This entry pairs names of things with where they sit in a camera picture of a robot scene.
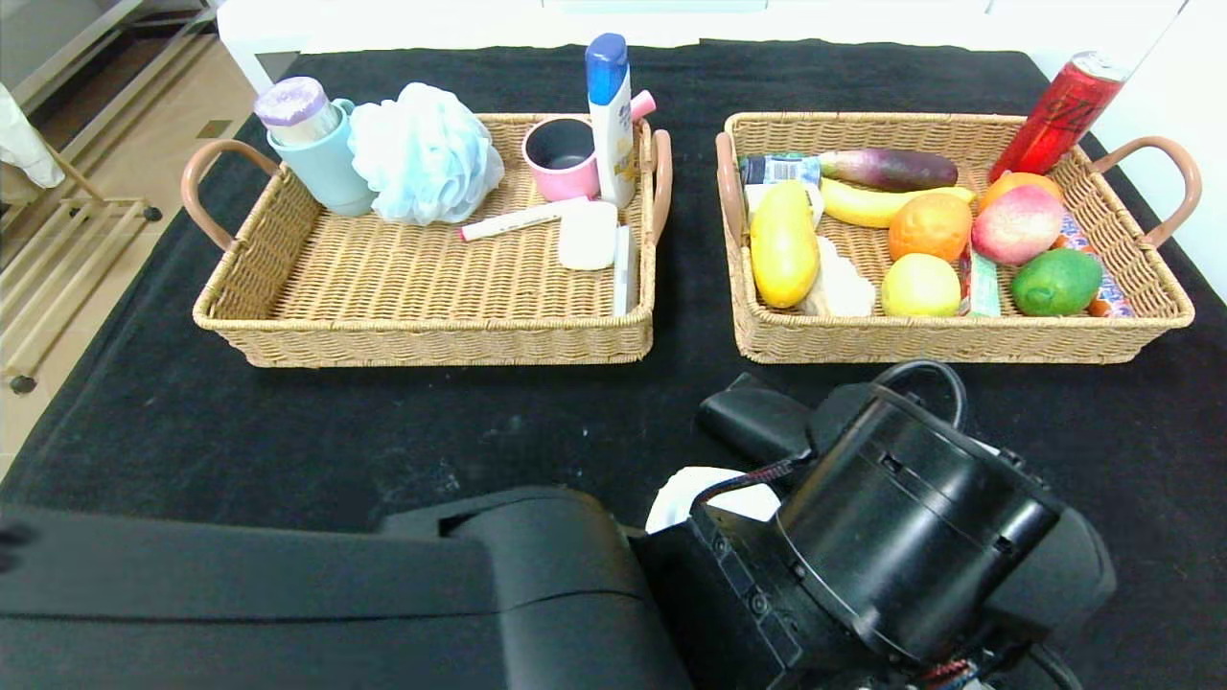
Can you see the thin white plastic case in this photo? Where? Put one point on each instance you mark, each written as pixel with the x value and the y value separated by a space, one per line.
pixel 622 276

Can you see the grey shelf frame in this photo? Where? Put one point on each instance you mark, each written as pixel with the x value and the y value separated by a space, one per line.
pixel 77 53

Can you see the white soap bar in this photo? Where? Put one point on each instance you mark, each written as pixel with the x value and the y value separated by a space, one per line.
pixel 589 238

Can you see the purple eggplant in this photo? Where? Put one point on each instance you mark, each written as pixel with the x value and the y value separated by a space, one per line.
pixel 891 171

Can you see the teal plastic cup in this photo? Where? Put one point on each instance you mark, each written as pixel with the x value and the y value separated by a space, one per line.
pixel 329 175

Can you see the orange blue snack packet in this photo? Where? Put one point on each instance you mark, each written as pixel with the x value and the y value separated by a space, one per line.
pixel 1110 297

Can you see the black pouch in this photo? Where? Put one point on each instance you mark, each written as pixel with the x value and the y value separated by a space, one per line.
pixel 748 417

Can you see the black table cloth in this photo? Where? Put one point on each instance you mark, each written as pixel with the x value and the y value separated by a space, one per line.
pixel 383 422

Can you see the orange fruit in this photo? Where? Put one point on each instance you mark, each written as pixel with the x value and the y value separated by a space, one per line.
pixel 928 228

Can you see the yellow banana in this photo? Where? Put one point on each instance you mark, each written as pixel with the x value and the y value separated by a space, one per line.
pixel 858 207

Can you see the yellow green lemon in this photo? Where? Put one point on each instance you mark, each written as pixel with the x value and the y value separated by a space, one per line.
pixel 920 286

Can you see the white table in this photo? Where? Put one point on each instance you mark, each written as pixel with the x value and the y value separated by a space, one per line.
pixel 278 29

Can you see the white shampoo bottle blue cap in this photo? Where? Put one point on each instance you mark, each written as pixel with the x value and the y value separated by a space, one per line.
pixel 613 132

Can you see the pink mug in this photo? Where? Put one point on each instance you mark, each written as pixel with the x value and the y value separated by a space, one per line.
pixel 551 186

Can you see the pink peach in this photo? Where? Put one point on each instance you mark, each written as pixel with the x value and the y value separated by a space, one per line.
pixel 1016 226

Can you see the green lime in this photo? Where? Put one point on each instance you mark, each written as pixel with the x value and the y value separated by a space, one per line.
pixel 1054 283

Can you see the small white green carton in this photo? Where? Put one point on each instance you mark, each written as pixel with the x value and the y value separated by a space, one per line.
pixel 818 203

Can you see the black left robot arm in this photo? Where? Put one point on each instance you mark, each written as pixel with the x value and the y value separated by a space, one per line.
pixel 288 594

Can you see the small blue carton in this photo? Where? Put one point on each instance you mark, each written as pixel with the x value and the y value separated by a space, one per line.
pixel 778 172

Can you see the wooden rolling rack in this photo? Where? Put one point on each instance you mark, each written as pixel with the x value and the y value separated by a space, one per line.
pixel 57 278

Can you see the red soda can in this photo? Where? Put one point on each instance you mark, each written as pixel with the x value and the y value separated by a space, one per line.
pixel 1054 117

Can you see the light blue bath loofah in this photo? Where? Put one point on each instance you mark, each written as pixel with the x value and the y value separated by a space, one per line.
pixel 425 155

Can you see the green snack packet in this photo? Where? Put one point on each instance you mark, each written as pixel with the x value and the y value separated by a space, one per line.
pixel 980 290

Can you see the striped bread roll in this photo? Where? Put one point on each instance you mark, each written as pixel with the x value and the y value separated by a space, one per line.
pixel 848 287

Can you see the white round pad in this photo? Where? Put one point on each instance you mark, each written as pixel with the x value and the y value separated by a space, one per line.
pixel 676 503

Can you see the white tube with pink cap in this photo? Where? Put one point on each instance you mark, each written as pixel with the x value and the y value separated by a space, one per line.
pixel 518 220

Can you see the white hanging cloth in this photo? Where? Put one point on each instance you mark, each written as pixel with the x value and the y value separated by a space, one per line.
pixel 24 144

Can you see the yellow oval bread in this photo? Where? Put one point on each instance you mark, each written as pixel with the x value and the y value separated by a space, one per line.
pixel 784 249

